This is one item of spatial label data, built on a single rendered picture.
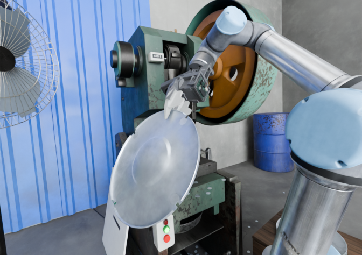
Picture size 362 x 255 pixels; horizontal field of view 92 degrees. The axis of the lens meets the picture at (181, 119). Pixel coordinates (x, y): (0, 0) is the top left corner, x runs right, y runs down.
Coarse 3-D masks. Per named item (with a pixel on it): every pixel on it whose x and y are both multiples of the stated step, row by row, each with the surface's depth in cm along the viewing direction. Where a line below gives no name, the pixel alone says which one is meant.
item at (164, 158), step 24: (144, 120) 53; (168, 120) 47; (144, 144) 47; (168, 144) 42; (192, 144) 38; (120, 168) 49; (144, 168) 42; (168, 168) 38; (192, 168) 35; (120, 192) 44; (144, 192) 39; (168, 192) 35; (120, 216) 40; (144, 216) 36; (168, 216) 32
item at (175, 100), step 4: (176, 92) 49; (180, 92) 48; (172, 96) 48; (176, 96) 48; (180, 96) 47; (168, 100) 47; (172, 100) 47; (176, 100) 47; (180, 100) 46; (184, 100) 45; (164, 104) 47; (168, 104) 47; (172, 104) 46; (176, 104) 45; (180, 104) 45; (164, 108) 47; (168, 108) 47; (164, 112) 46; (168, 112) 47; (164, 116) 46; (168, 116) 47
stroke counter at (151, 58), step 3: (150, 54) 83; (153, 54) 83; (156, 54) 84; (159, 54) 85; (162, 54) 86; (150, 57) 83; (153, 57) 83; (156, 57) 84; (159, 57) 85; (162, 57) 86; (150, 60) 84; (153, 60) 84; (156, 60) 84; (159, 60) 85; (162, 60) 86
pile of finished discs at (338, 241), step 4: (276, 224) 97; (276, 228) 96; (336, 232) 89; (336, 236) 87; (340, 236) 87; (336, 240) 84; (340, 240) 84; (344, 240) 84; (332, 244) 82; (336, 244) 82; (340, 244) 82; (344, 244) 82; (336, 248) 80; (340, 248) 80; (344, 248) 80; (340, 252) 78; (344, 252) 78
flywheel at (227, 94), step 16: (208, 16) 121; (208, 32) 127; (240, 48) 104; (224, 64) 117; (240, 64) 105; (256, 64) 94; (208, 80) 132; (224, 80) 118; (240, 80) 106; (224, 96) 119; (240, 96) 103; (208, 112) 129; (224, 112) 115
